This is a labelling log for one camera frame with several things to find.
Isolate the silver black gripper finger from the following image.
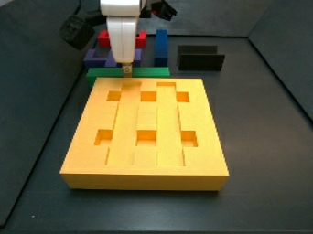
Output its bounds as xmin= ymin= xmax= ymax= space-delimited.
xmin=122 ymin=63 xmax=134 ymax=78

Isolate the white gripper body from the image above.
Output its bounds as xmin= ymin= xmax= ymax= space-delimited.
xmin=100 ymin=0 xmax=142 ymax=64

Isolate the green rectangular bar block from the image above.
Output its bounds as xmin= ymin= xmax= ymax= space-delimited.
xmin=87 ymin=67 xmax=170 ymax=87

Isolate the yellow slotted puzzle board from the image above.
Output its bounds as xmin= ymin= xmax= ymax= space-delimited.
xmin=60 ymin=78 xmax=229 ymax=191

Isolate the purple branched puzzle block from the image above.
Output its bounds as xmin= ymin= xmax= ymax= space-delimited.
xmin=83 ymin=48 xmax=142 ymax=69

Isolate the red branched puzzle block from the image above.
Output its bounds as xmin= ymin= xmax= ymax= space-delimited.
xmin=98 ymin=30 xmax=147 ymax=48

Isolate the blue rectangular bar block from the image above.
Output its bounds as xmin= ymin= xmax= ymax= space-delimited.
xmin=154 ymin=29 xmax=168 ymax=67

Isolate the black angle bracket holder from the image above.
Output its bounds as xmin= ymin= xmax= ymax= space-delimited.
xmin=178 ymin=45 xmax=225 ymax=71

